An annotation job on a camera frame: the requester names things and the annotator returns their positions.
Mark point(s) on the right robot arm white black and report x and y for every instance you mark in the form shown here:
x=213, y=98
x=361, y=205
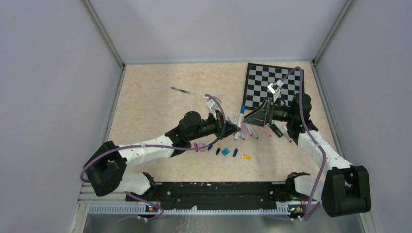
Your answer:
x=340, y=187

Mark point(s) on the navy blue pen cap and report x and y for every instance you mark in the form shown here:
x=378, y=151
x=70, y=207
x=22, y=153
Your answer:
x=235, y=152

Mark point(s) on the pink eraser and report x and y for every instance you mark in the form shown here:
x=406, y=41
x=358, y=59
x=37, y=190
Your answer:
x=266, y=131

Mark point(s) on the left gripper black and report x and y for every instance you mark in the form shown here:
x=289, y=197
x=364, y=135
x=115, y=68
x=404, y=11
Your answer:
x=224, y=128

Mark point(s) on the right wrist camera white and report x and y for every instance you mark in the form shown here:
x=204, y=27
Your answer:
x=275, y=89

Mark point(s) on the white cable duct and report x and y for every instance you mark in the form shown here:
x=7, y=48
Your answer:
x=143, y=209

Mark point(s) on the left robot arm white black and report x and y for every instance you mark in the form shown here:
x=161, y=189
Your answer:
x=106, y=168

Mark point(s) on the teal highlighter cap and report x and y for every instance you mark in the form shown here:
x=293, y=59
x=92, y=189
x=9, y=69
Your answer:
x=225, y=152

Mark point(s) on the blue clear pen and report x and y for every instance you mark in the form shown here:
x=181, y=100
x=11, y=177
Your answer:
x=239, y=134

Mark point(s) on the black capped white marker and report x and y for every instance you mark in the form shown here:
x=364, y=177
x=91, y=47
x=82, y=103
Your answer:
x=254, y=134

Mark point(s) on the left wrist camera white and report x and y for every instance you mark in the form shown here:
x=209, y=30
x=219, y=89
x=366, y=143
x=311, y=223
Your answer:
x=212, y=104

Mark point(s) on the pink highlighter pen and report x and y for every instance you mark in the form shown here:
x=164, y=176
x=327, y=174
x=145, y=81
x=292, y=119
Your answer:
x=244, y=131

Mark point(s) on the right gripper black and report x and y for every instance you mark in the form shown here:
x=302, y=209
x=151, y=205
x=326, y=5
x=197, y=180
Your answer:
x=259, y=119

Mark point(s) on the dark thin pen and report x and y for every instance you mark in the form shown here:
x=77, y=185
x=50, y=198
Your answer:
x=182, y=90

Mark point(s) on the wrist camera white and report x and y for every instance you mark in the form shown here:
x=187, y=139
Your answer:
x=212, y=104
x=275, y=89

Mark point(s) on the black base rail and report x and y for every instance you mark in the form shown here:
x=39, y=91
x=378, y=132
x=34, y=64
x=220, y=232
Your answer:
x=222, y=195

